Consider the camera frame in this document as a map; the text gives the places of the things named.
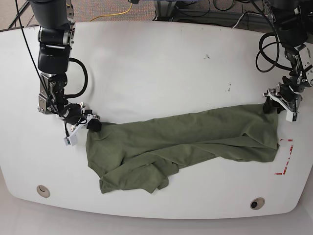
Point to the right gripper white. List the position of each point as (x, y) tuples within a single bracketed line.
[(78, 116)]

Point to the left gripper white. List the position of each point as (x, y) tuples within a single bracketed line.
[(275, 103)]

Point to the olive green t-shirt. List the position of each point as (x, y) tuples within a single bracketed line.
[(143, 155)]

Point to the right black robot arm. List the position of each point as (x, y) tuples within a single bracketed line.
[(55, 37)]

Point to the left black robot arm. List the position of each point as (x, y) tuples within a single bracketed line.
[(293, 24)]

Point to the red tape rectangle marking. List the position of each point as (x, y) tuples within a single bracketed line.
[(283, 156)]

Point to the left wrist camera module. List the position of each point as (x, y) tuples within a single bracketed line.
[(291, 116)]

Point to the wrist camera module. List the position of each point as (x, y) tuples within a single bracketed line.
[(71, 140), (291, 116)]

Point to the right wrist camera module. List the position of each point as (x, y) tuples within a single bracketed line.
[(71, 140)]

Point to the left table cable grommet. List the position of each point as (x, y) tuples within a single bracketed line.
[(43, 191)]

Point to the table cable grommet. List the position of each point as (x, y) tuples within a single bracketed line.
[(43, 191), (257, 203)]

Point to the right table cable grommet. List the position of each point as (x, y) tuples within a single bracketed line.
[(257, 203)]

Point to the metal frame rack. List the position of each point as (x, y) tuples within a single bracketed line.
[(227, 13)]

